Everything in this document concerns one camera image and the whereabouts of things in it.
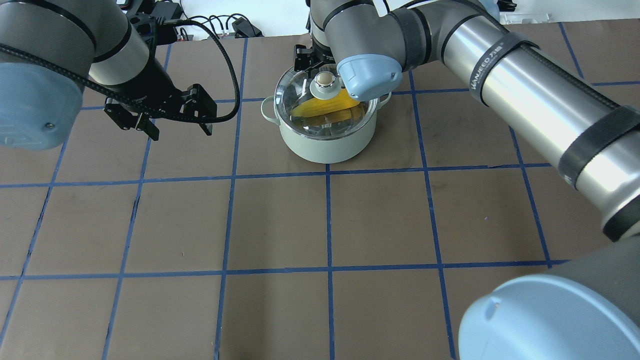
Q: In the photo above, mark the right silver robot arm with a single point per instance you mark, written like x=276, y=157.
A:
x=530, y=176

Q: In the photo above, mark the yellow corn cob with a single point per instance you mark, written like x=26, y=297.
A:
x=319, y=107

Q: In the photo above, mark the pale green pot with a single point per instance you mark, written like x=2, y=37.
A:
x=323, y=152

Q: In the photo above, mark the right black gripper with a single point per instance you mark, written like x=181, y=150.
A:
x=306, y=61

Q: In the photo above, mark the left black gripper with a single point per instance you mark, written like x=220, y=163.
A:
x=145, y=86

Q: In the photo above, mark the glass pot lid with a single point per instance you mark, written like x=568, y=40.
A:
x=324, y=83

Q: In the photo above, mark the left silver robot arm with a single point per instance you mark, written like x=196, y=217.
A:
x=53, y=50

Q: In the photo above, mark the black power adapter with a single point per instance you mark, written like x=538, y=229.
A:
x=151, y=22

